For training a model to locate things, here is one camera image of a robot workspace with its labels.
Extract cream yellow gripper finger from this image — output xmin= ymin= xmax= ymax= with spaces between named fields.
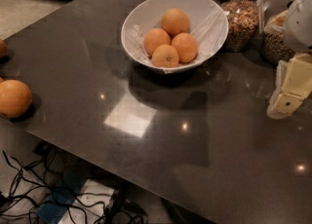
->
xmin=267 ymin=54 xmax=312 ymax=120

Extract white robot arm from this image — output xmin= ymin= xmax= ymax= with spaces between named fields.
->
xmin=267 ymin=0 xmax=312 ymax=119

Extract white bowl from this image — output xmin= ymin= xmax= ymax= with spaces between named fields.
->
xmin=120 ymin=0 xmax=230 ymax=75

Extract glass jar of grains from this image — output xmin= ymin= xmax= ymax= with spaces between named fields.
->
xmin=260 ymin=11 xmax=294 ymax=65

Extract glass jar of nuts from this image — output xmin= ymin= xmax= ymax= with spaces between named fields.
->
xmin=221 ymin=0 xmax=259 ymax=53

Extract white paper napkin liner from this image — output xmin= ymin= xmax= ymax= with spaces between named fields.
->
xmin=125 ymin=6 xmax=227 ymax=74

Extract blue mat on floor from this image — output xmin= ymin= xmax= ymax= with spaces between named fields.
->
xmin=36 ymin=171 xmax=86 ymax=224

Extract large orange on table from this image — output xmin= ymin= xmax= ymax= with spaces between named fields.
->
xmin=0 ymin=80 xmax=32 ymax=119

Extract black cables on floor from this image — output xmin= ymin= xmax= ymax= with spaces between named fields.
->
xmin=0 ymin=149 xmax=147 ymax=224

